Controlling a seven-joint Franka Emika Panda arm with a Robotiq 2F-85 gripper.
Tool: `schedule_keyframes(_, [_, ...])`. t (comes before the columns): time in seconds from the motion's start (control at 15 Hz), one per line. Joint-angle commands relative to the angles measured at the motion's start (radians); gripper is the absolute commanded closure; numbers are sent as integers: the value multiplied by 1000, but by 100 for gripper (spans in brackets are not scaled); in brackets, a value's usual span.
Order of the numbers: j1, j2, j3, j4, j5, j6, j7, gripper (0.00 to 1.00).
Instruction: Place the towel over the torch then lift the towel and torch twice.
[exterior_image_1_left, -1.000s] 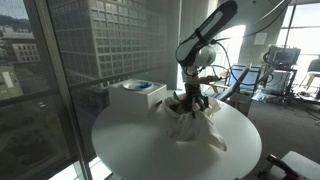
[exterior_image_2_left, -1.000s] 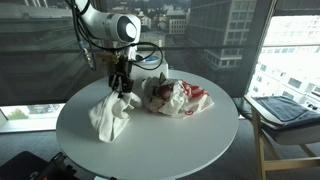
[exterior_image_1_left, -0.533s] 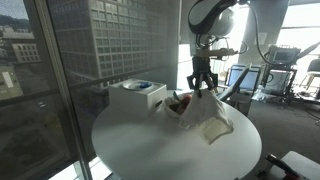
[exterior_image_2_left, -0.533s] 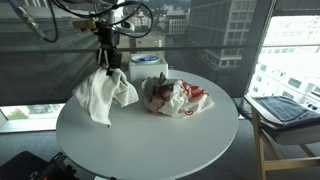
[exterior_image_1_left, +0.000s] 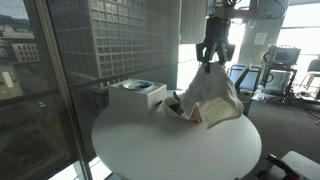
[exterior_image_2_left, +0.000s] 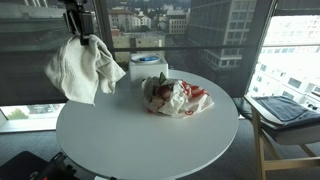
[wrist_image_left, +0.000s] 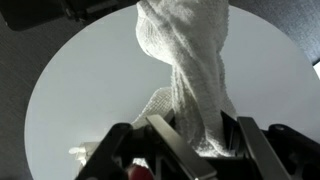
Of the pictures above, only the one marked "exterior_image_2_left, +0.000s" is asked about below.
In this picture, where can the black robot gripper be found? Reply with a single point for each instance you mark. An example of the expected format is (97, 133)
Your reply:
(78, 16)

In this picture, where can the white waffle towel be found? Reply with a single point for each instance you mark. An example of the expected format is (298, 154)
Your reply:
(80, 73)

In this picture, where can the white round plate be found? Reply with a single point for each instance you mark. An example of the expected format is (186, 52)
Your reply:
(136, 59)

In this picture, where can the blue marker pen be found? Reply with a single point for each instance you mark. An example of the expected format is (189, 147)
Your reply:
(148, 59)

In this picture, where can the white box with blue lid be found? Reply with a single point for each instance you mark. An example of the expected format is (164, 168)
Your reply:
(148, 71)

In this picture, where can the green leaf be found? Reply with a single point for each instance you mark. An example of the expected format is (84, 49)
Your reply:
(162, 78)

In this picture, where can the red round fruit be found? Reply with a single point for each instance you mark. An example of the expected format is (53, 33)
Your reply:
(164, 91)

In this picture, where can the white plastic bag red print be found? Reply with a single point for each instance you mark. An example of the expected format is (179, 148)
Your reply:
(186, 101)

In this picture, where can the black equipment base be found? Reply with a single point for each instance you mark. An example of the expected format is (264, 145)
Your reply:
(23, 166)

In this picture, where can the dark blue folded blanket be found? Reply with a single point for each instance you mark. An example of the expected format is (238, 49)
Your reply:
(286, 108)

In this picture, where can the grey chair cushion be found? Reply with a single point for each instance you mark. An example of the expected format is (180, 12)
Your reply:
(296, 135)

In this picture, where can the dark window frame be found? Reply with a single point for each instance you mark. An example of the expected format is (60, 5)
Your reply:
(106, 40)

